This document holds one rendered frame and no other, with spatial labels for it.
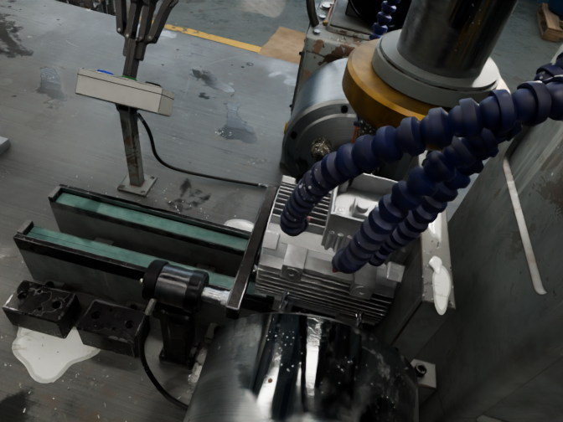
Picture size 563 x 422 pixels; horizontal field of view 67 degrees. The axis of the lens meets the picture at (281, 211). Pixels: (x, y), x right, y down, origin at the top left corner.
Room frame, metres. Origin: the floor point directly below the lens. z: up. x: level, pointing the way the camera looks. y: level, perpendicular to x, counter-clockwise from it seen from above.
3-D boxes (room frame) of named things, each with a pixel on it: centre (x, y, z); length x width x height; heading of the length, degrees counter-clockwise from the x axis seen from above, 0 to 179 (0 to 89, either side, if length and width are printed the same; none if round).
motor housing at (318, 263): (0.44, -0.09, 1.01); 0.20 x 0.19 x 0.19; 87
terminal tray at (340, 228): (0.44, -0.13, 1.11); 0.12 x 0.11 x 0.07; 87
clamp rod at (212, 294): (0.32, 0.08, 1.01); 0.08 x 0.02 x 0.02; 87
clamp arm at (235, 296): (0.42, 0.03, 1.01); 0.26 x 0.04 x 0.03; 177
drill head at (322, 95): (0.80, -0.11, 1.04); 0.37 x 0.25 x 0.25; 177
